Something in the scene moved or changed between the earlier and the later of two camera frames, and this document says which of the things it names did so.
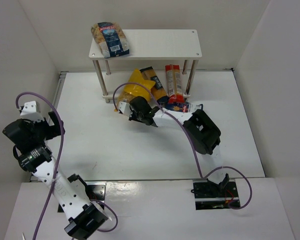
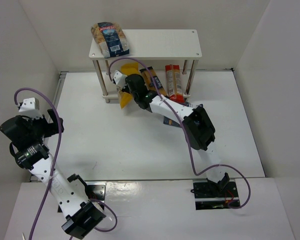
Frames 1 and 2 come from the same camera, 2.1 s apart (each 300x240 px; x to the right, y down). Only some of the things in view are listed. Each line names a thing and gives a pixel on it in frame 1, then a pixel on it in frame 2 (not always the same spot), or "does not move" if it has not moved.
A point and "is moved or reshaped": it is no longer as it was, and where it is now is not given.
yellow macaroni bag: [132, 90] is moved or reshaped
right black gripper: [135, 115] -> [125, 89]
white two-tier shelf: [152, 45] does not move
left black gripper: [54, 124] does not move
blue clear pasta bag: [111, 38] does not move
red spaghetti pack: [174, 84] does not move
